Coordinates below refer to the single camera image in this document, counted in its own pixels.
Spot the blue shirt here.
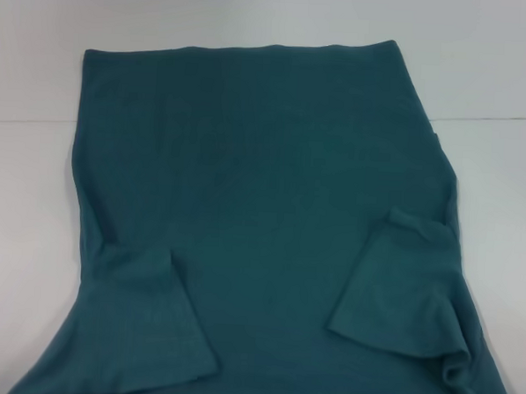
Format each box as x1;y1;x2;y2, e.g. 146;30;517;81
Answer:
3;19;526;394

